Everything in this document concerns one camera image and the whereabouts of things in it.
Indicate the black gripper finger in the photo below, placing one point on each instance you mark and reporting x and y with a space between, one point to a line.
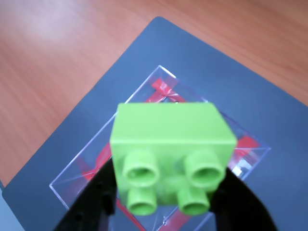
240 207
96 199

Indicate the green lego block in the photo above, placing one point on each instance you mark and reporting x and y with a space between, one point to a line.
173 125

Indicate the transparent acrylic box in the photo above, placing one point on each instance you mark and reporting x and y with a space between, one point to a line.
79 183

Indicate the grey mat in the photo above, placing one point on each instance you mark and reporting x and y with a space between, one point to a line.
216 72

